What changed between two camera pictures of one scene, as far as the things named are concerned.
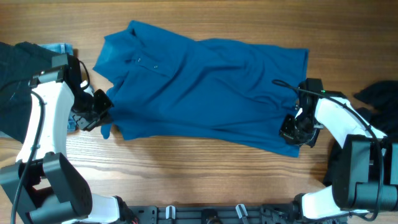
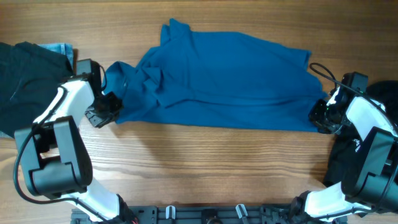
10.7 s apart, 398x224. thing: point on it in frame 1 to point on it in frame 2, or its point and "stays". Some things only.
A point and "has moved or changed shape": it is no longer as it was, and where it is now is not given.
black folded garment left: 18,62 stays
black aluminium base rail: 284,213 stays
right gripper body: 292,130 to 321,116
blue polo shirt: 203,90 has moved or changed shape
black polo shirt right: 382,98 stays
